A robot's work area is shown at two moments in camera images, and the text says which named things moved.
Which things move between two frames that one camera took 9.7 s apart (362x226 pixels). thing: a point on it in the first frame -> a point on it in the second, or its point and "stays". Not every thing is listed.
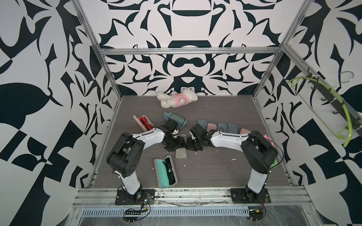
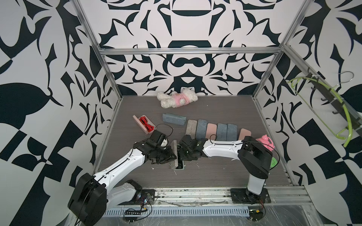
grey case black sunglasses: x=232 y=128 stays
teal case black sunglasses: x=166 y=173 -> x=179 y=164
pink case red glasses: x=144 y=122 stays
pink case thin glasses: x=211 y=126 stays
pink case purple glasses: x=244 y=132 stays
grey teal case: x=181 y=122 stays
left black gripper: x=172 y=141 -> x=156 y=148
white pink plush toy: x=174 y=99 stays
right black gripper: x=189 y=147 -> x=180 y=149
